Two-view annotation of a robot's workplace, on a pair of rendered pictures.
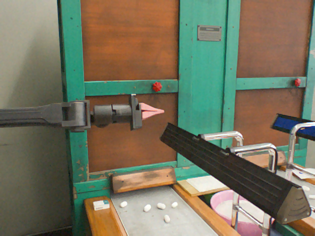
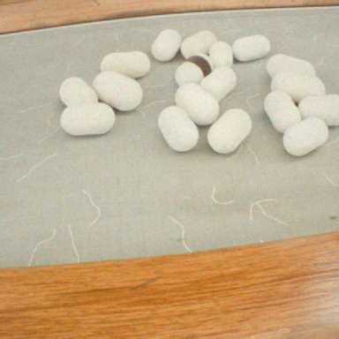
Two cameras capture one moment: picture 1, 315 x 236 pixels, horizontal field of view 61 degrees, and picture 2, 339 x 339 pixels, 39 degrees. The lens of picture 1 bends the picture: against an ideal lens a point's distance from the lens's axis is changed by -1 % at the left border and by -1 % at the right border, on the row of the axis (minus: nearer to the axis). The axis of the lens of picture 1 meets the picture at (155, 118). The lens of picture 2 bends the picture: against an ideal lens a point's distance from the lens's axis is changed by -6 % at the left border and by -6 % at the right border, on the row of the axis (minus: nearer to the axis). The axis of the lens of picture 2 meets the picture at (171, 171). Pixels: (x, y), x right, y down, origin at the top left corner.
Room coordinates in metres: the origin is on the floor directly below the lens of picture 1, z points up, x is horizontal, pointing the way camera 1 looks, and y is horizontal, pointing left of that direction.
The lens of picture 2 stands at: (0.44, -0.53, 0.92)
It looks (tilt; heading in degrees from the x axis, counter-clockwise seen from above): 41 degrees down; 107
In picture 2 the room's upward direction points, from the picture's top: 4 degrees counter-clockwise
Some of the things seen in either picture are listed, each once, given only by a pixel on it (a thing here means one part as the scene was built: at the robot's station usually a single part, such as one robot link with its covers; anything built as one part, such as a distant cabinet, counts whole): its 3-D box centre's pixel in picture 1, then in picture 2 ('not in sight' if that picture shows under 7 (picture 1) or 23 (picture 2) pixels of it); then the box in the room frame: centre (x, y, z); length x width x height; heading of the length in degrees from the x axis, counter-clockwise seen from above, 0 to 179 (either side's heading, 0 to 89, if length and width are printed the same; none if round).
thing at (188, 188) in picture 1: (213, 183); not in sight; (1.22, -0.29, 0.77); 0.33 x 0.15 x 0.01; 111
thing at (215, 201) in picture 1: (242, 214); not in sight; (1.02, -0.36, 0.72); 0.27 x 0.27 x 0.10
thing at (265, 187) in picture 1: (210, 154); not in sight; (0.76, -0.16, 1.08); 0.62 x 0.08 x 0.07; 21
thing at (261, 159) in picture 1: (262, 160); not in sight; (1.39, -0.58, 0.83); 0.30 x 0.06 x 0.07; 111
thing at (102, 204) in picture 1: (101, 204); not in sight; (1.01, 0.22, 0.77); 0.06 x 0.04 x 0.02; 111
